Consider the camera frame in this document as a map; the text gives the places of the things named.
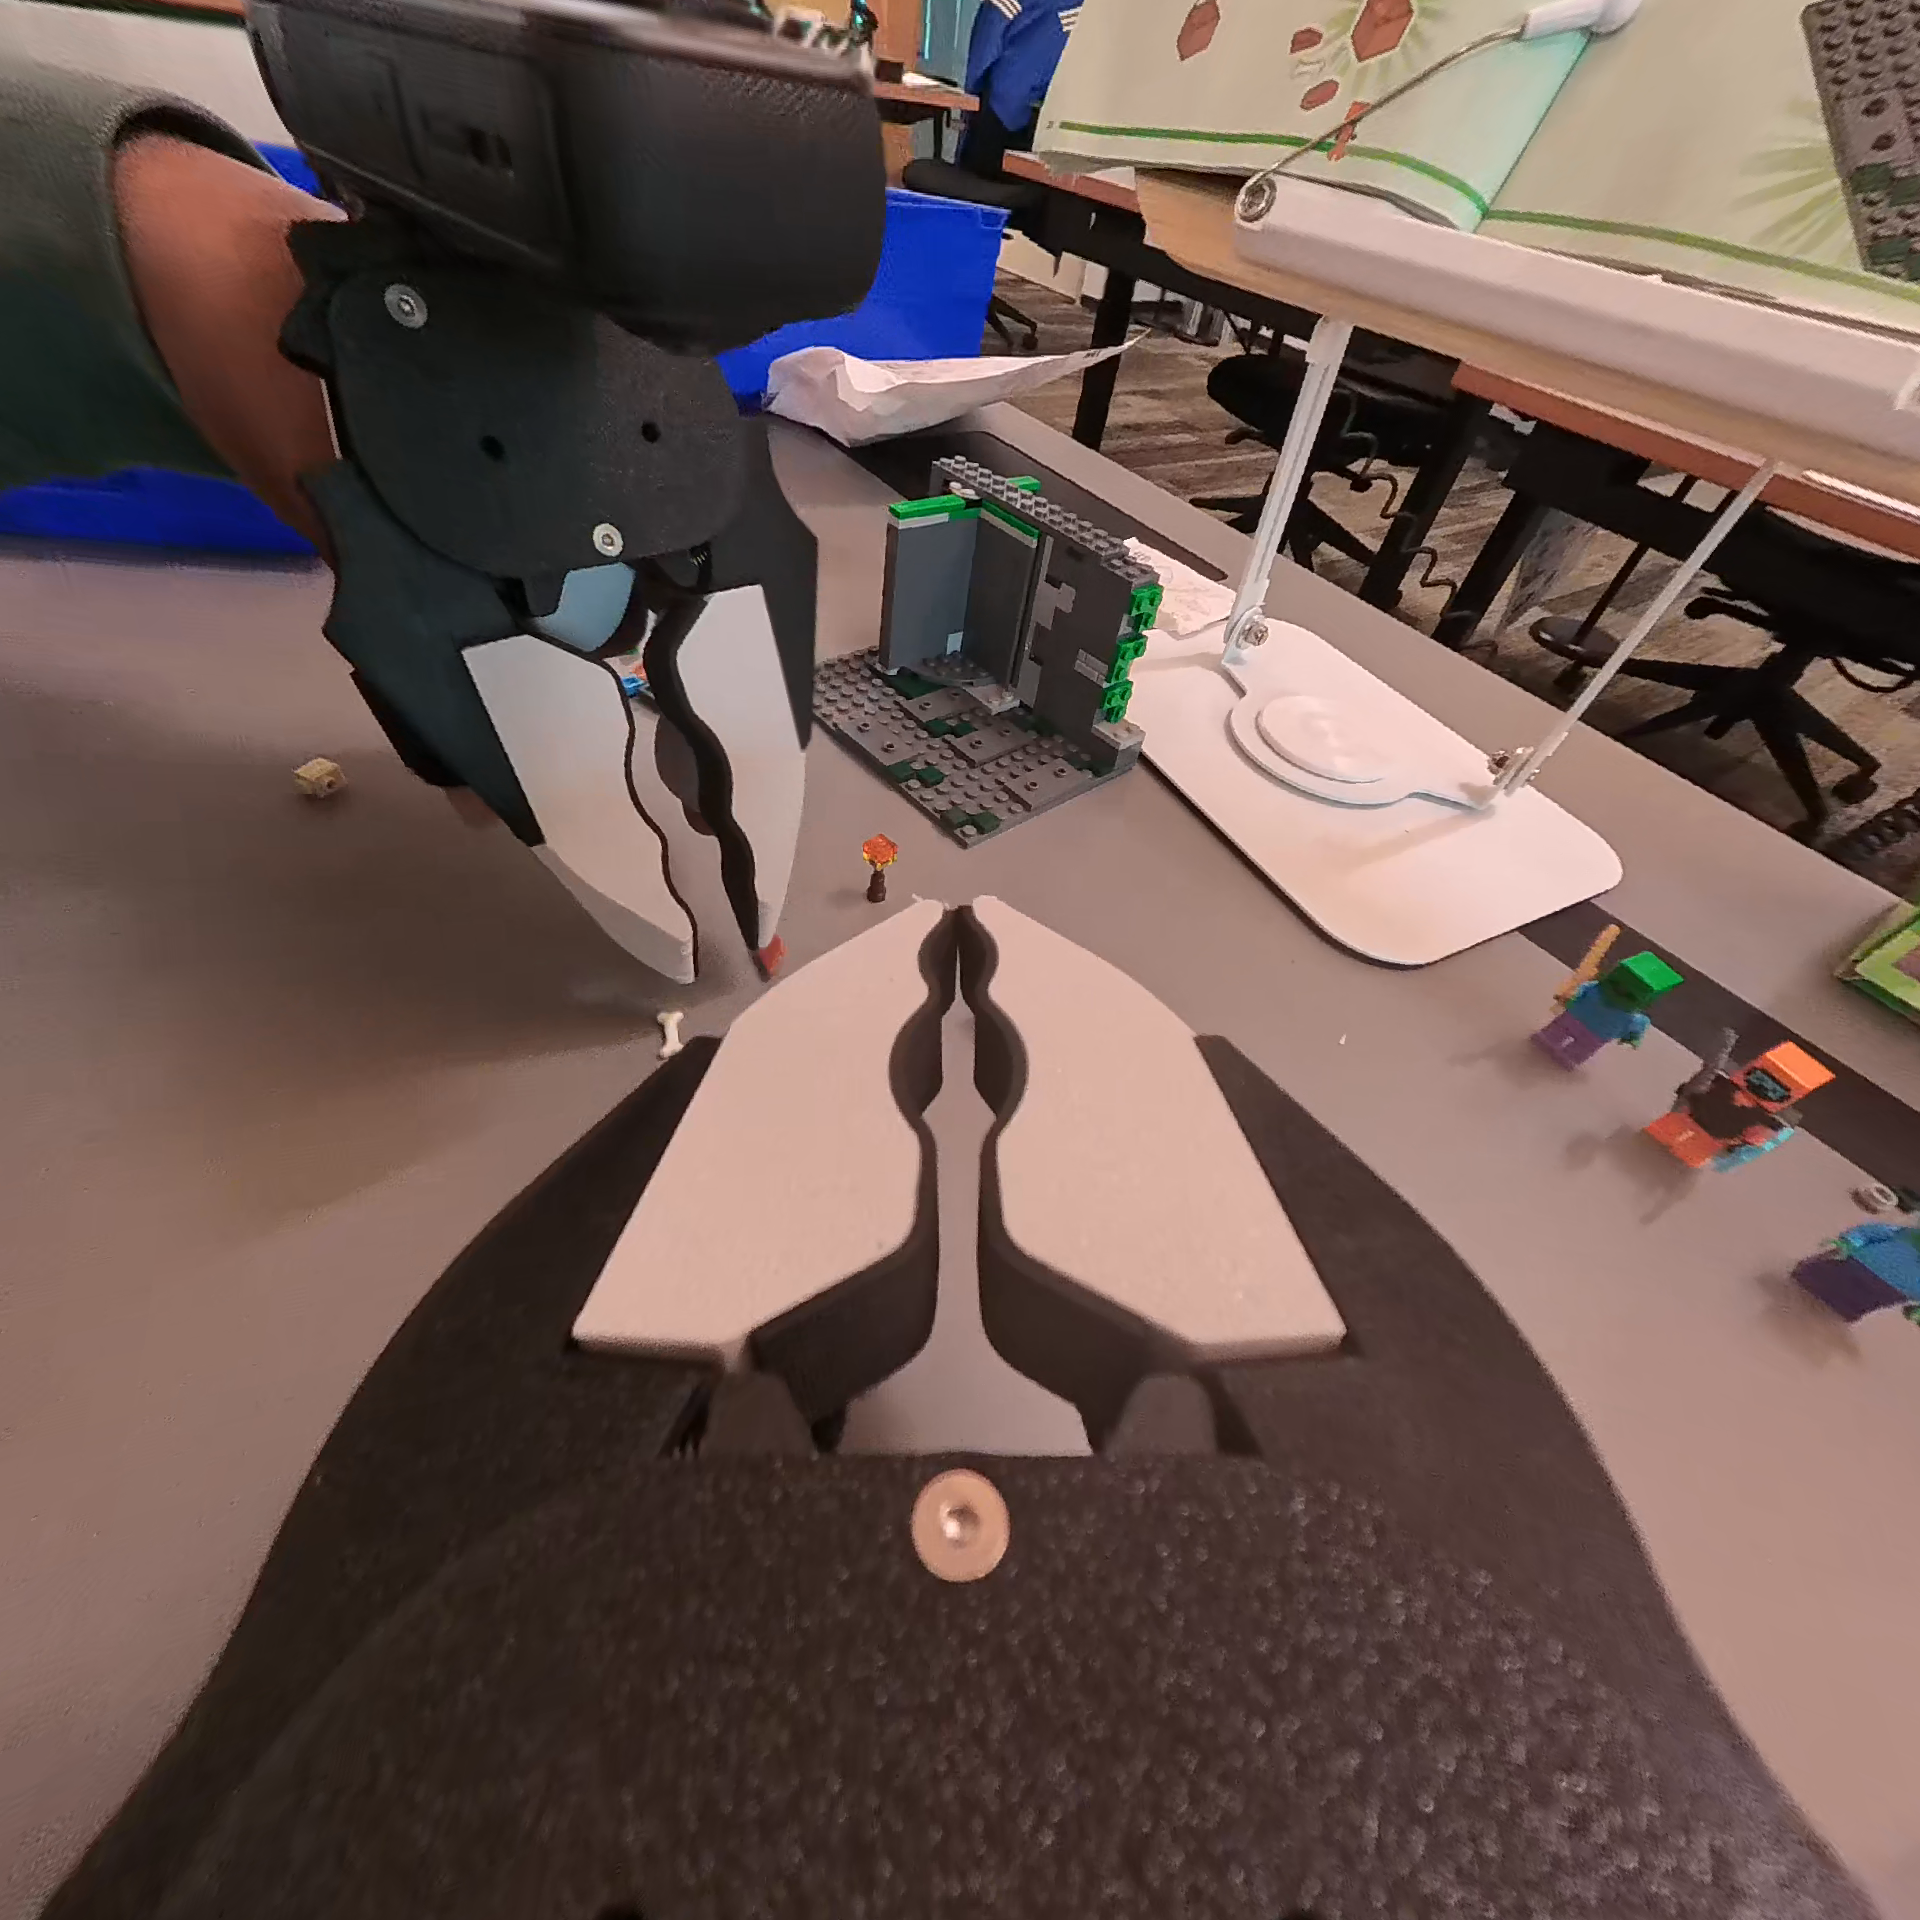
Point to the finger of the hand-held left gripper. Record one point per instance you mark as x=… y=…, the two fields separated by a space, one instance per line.
x=579 y=762
x=758 y=721

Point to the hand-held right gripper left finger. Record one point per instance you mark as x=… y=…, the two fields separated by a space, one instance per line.
x=781 y=1155

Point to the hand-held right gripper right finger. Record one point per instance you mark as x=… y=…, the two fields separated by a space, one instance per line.
x=1156 y=1155

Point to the person's left forearm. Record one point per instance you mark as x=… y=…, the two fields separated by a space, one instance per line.
x=62 y=300

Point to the grey desk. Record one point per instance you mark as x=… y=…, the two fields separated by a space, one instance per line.
x=301 y=1200

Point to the wooden-top office desk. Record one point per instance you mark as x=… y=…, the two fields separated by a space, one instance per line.
x=1622 y=425
x=925 y=97
x=1081 y=185

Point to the person's left hand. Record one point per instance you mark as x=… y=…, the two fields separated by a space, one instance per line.
x=209 y=300

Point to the grey toy brick building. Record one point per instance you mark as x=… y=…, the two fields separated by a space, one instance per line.
x=989 y=660

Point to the small tan toy brick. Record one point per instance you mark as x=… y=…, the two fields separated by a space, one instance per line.
x=319 y=774

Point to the white crumpled paper bag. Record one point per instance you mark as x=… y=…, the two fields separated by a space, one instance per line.
x=902 y=390

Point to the blue plastic bin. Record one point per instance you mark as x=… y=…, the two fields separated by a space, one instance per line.
x=931 y=282
x=151 y=508

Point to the white book stand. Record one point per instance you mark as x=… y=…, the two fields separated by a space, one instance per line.
x=1425 y=841

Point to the small white paper sheet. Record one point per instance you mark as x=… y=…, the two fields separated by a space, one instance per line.
x=1201 y=600

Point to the zombie figure holding tan sword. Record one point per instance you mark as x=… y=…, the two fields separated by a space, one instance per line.
x=1613 y=1002

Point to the orange toy figure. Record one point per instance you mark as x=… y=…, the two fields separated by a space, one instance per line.
x=1742 y=1108

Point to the black office chair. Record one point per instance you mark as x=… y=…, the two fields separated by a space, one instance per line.
x=1725 y=688
x=1303 y=421

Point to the blue jacket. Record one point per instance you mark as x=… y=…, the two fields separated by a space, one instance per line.
x=1013 y=42

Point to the zombie toy figure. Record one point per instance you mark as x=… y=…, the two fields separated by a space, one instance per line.
x=1868 y=1267

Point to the toy brick set box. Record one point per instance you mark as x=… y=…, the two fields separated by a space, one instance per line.
x=1883 y=961

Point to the pale green instruction booklet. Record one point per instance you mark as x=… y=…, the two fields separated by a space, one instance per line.
x=1651 y=121

